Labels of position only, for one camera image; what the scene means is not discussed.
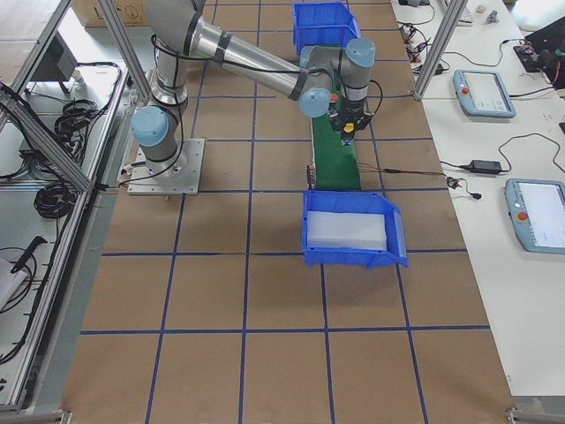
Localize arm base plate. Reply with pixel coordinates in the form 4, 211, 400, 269
127, 138, 205, 195

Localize blue bin with buttons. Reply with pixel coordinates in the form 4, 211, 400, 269
292, 1, 361, 56

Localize coiled black cables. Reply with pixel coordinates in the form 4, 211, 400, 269
53, 99, 107, 147

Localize lower teach pendant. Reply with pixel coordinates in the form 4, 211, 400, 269
504, 178, 564, 254

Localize aluminium frame post left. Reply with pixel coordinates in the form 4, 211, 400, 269
98, 0, 151, 103

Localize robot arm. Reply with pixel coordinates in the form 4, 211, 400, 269
132, 1, 376, 182

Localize teach pendant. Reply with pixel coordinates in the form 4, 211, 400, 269
504, 178, 564, 254
452, 70, 516, 118

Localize cardboard box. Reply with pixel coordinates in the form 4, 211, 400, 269
70, 0, 151, 28

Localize blue empty bin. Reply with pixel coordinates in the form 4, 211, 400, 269
302, 191, 409, 269

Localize upper teach pendant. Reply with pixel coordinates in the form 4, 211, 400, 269
452, 70, 516, 118

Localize white foam pad target bin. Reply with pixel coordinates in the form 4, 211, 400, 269
306, 211, 387, 250

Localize green conveyor belt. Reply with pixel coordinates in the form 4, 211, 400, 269
304, 42, 363, 192

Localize aluminium frame post right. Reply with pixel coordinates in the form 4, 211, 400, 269
413, 0, 466, 100

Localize black power brick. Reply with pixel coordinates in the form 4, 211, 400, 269
461, 159, 506, 175

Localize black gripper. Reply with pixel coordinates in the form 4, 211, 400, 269
328, 99, 374, 133

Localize aluminium frame post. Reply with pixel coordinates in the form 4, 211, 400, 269
413, 0, 466, 100
98, 0, 151, 103

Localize yellow push button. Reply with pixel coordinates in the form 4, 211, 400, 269
341, 123, 355, 146

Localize red black motor wires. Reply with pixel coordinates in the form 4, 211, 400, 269
357, 162, 483, 202

